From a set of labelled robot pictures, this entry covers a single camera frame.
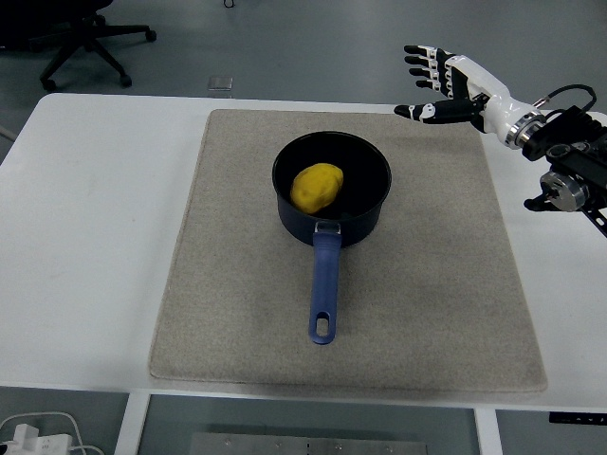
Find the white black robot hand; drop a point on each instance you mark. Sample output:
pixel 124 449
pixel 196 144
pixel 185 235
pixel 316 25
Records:
pixel 493 92

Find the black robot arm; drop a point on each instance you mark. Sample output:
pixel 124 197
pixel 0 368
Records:
pixel 574 151

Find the metal floor outlet cover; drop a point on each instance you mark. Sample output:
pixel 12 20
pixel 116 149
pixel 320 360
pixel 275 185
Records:
pixel 221 83

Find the beige fabric mat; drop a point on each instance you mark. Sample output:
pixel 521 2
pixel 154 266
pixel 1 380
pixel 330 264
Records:
pixel 237 284

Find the black table control panel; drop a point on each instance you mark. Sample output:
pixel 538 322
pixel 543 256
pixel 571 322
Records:
pixel 574 418

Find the white table leg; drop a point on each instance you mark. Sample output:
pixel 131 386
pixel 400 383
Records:
pixel 488 433
pixel 130 426

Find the grey metal plate with screws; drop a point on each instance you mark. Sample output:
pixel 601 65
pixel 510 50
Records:
pixel 308 445

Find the black office chair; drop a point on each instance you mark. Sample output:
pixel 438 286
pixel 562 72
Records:
pixel 80 33

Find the white power strip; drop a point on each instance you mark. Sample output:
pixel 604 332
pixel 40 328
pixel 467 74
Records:
pixel 33 441

